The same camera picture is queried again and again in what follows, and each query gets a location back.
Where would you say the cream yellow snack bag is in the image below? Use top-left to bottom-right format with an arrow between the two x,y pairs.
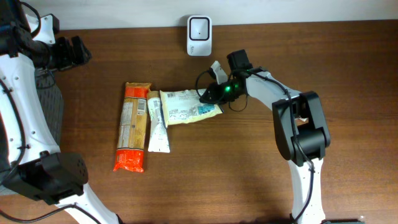
160,90 -> 223,127

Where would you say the white tube with cork cap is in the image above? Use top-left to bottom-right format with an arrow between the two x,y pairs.
147,91 -> 170,153

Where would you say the orange pasta package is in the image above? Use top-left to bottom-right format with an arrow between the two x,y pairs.
113,82 -> 152,173

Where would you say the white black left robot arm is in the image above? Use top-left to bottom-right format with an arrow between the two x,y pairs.
1,1 -> 121,223

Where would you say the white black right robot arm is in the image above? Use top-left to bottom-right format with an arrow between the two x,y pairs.
199,50 -> 331,223

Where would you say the white black barcode scanner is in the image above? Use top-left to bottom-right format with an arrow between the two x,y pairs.
187,15 -> 213,57

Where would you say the dark grey plastic basket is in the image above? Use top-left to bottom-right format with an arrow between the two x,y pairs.
34,70 -> 64,145

